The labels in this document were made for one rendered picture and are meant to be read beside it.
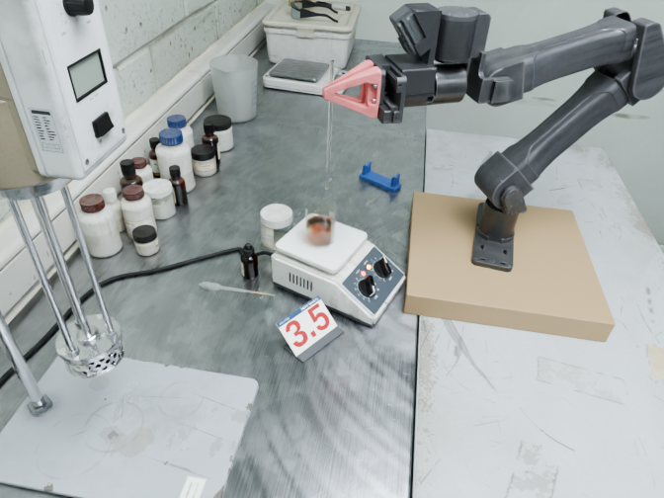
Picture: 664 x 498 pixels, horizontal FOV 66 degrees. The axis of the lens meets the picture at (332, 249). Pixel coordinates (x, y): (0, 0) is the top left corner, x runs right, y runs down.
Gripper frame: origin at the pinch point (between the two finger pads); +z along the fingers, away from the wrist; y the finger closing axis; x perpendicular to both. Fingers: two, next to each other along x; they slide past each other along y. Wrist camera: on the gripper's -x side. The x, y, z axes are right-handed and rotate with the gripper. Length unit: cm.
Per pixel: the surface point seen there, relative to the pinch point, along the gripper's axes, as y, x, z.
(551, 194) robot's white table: -17, 35, -59
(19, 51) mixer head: 28.2, -15.9, 28.7
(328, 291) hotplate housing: 8.0, 29.9, 1.5
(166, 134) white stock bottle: -36.4, 21.0, 24.3
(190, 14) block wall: -88, 11, 15
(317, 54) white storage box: -108, 30, -26
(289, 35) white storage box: -112, 24, -17
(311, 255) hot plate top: 3.6, 25.5, 3.3
